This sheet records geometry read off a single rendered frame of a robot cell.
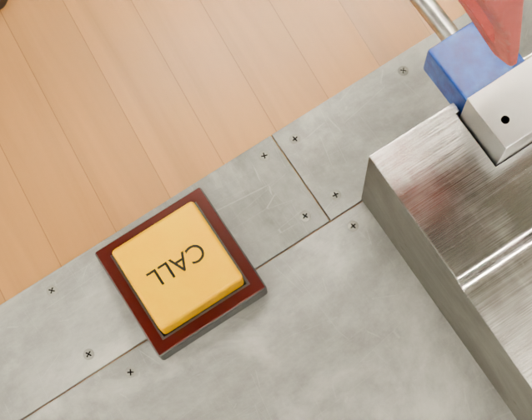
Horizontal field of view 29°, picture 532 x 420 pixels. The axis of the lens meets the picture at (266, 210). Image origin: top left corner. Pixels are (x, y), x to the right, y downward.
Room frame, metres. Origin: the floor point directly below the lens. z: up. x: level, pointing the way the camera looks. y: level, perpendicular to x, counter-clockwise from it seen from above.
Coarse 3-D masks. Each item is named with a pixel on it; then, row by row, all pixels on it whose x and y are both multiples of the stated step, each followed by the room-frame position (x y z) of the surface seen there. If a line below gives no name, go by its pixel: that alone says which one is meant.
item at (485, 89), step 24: (432, 0) 0.27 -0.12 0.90; (432, 24) 0.25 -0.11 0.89; (432, 48) 0.23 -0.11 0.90; (456, 48) 0.23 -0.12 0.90; (480, 48) 0.23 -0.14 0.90; (432, 72) 0.22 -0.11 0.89; (456, 72) 0.22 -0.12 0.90; (480, 72) 0.21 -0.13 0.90; (504, 72) 0.21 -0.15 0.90; (528, 72) 0.20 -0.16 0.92; (456, 96) 0.20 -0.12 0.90; (480, 96) 0.19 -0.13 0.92; (504, 96) 0.19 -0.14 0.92; (528, 96) 0.19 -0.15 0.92; (480, 120) 0.18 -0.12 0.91; (504, 120) 0.18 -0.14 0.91; (528, 120) 0.18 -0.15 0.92; (480, 144) 0.18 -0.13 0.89; (504, 144) 0.17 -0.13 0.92; (528, 144) 0.17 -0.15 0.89
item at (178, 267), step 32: (160, 224) 0.17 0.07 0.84; (192, 224) 0.17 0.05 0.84; (128, 256) 0.15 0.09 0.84; (160, 256) 0.15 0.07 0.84; (192, 256) 0.15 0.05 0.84; (224, 256) 0.14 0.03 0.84; (160, 288) 0.13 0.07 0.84; (192, 288) 0.13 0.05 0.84; (224, 288) 0.12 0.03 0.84; (160, 320) 0.11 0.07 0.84
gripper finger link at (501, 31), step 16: (464, 0) 0.20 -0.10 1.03; (480, 0) 0.18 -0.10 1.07; (496, 0) 0.18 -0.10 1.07; (512, 0) 0.18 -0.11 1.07; (480, 16) 0.20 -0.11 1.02; (496, 16) 0.18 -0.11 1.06; (512, 16) 0.18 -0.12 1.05; (480, 32) 0.19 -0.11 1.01; (496, 32) 0.18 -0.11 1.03; (512, 32) 0.18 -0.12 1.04; (496, 48) 0.18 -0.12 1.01; (512, 48) 0.18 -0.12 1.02; (512, 64) 0.18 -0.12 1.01
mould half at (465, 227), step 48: (432, 144) 0.18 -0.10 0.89; (384, 192) 0.16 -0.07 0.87; (432, 192) 0.15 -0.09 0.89; (480, 192) 0.15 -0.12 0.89; (528, 192) 0.14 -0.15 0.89; (432, 240) 0.12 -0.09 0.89; (480, 240) 0.12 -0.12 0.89; (528, 240) 0.12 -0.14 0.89; (432, 288) 0.11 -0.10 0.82; (480, 288) 0.09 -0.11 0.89; (528, 288) 0.09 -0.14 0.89; (480, 336) 0.07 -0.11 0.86; (528, 336) 0.06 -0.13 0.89; (528, 384) 0.04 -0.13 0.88
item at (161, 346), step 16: (192, 192) 0.19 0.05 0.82; (176, 208) 0.18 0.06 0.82; (208, 208) 0.18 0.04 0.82; (144, 224) 0.18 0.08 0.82; (224, 240) 0.16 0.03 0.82; (240, 256) 0.15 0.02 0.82; (112, 272) 0.15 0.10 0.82; (128, 288) 0.14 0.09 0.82; (256, 288) 0.12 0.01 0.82; (128, 304) 0.13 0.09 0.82; (224, 304) 0.12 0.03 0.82; (144, 320) 0.11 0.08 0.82; (208, 320) 0.11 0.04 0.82; (176, 336) 0.10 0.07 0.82; (160, 352) 0.09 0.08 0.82
